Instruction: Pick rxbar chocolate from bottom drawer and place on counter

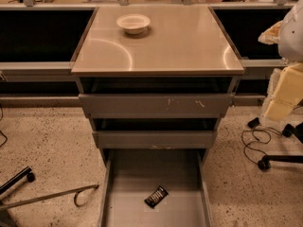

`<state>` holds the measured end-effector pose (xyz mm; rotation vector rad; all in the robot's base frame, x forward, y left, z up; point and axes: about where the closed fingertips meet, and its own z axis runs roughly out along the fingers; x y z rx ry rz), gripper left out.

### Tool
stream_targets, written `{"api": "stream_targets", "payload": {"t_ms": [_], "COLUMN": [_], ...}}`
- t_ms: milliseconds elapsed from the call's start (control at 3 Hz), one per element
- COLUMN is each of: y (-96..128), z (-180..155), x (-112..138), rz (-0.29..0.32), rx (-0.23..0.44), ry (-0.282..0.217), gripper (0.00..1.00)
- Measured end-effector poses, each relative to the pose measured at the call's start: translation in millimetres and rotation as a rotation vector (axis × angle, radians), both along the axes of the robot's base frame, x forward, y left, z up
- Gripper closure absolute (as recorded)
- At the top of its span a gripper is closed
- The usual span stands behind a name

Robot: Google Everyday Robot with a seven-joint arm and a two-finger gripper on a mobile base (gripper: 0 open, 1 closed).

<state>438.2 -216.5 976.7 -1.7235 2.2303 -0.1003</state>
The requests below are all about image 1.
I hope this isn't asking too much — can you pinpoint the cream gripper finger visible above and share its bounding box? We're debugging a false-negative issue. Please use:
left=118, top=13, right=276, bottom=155
left=258, top=21, right=282, bottom=45
left=261, top=63, right=303, bottom=121

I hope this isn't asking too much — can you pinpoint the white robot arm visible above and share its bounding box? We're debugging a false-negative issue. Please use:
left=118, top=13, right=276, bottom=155
left=258, top=0, right=303, bottom=121

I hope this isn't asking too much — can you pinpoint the grey drawer cabinet with counter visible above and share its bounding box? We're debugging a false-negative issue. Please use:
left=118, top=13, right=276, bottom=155
left=70, top=4, right=246, bottom=151

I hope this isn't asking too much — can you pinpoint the grey middle drawer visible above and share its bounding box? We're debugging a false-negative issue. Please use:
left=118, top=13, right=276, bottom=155
left=93, top=118, right=218, bottom=148

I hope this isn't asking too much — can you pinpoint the grey drawer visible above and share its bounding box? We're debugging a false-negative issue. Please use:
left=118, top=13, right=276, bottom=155
left=98, top=148, right=211, bottom=227
left=79, top=77, right=234, bottom=118
left=93, top=118, right=218, bottom=148

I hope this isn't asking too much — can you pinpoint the grey bottom drawer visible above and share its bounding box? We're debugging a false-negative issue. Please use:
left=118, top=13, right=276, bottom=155
left=98, top=148, right=211, bottom=227

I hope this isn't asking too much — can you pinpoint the grey top drawer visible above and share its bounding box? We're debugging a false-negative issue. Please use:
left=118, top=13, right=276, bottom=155
left=79, top=77, right=234, bottom=118

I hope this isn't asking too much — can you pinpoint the black office chair base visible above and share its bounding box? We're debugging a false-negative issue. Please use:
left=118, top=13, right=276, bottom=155
left=257, top=122, right=303, bottom=171

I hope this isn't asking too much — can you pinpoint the white paper bowl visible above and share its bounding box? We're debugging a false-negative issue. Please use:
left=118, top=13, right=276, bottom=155
left=116, top=14, right=151, bottom=35

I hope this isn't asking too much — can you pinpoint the grey metal bar with hook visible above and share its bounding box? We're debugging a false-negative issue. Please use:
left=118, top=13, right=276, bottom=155
left=0, top=183, right=99, bottom=212

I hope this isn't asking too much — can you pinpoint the black chair leg with caster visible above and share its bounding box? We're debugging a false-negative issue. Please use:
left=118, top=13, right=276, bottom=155
left=0, top=166, right=35, bottom=195

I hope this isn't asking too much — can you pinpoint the black cable on floor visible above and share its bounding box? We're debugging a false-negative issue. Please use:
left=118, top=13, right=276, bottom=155
left=0, top=102, right=9, bottom=148

